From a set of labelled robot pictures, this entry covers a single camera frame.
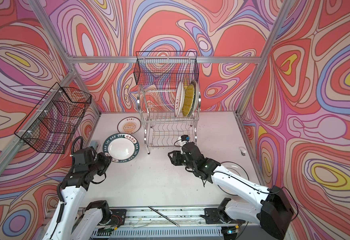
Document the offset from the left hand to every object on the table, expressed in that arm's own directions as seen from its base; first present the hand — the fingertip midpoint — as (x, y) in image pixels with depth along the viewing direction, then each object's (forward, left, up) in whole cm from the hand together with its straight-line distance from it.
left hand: (114, 154), depth 79 cm
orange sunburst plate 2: (+33, +2, -15) cm, 37 cm away
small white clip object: (+10, -76, -14) cm, 78 cm away
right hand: (-2, -31, 0) cm, 31 cm away
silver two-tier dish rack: (+27, -23, -11) cm, 38 cm away
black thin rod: (-27, -27, -15) cm, 41 cm away
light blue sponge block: (+14, +20, -10) cm, 26 cm away
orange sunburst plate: (+27, -35, +15) cm, 47 cm away
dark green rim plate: (+7, -1, -5) cm, 8 cm away
